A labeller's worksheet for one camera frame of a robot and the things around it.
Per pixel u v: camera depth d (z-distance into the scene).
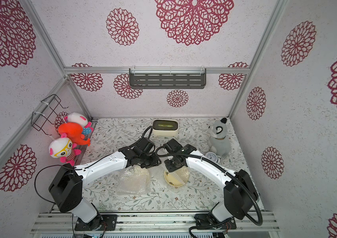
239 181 0.42
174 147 0.65
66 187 0.44
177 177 0.82
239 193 0.42
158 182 0.87
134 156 0.61
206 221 0.73
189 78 0.94
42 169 0.44
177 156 0.58
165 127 1.09
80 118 0.95
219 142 0.92
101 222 0.72
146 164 0.73
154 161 0.74
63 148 0.80
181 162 0.58
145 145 0.66
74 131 0.92
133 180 0.85
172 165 0.73
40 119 0.75
